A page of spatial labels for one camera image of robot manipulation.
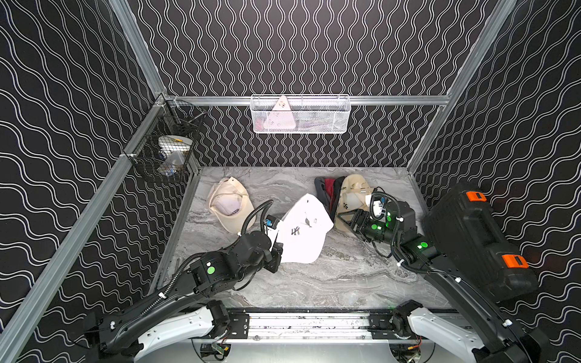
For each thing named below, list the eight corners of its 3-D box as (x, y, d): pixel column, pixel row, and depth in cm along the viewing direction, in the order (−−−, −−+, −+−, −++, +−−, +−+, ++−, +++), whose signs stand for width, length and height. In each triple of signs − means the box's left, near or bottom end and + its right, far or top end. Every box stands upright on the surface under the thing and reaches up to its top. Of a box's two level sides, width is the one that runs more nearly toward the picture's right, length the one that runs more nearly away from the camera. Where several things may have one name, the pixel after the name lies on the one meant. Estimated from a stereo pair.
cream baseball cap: (229, 238, 97) (224, 228, 90) (206, 200, 109) (200, 188, 103) (263, 218, 103) (261, 207, 96) (237, 184, 116) (234, 172, 109)
